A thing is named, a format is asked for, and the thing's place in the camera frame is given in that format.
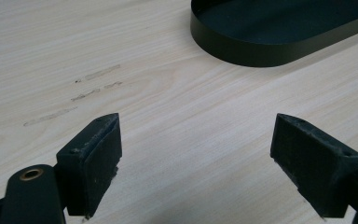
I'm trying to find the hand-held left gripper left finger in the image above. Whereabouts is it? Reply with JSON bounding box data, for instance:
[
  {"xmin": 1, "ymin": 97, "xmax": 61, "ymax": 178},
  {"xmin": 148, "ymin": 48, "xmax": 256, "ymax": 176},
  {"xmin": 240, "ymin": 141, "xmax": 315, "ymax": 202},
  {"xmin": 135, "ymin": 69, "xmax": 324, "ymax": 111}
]
[{"xmin": 56, "ymin": 112, "xmax": 123, "ymax": 219}]

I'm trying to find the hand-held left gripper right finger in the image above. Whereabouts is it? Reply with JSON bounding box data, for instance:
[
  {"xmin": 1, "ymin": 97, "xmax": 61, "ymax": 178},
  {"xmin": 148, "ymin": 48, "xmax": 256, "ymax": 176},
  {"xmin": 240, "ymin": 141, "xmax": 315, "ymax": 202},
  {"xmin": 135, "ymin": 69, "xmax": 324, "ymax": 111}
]
[{"xmin": 269, "ymin": 113, "xmax": 358, "ymax": 218}]

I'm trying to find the black oval metal tray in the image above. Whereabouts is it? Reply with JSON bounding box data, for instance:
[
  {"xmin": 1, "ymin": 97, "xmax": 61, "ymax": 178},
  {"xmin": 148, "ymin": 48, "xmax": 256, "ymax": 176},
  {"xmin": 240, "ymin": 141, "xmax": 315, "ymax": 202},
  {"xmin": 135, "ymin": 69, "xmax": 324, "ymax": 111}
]
[{"xmin": 189, "ymin": 0, "xmax": 358, "ymax": 68}]

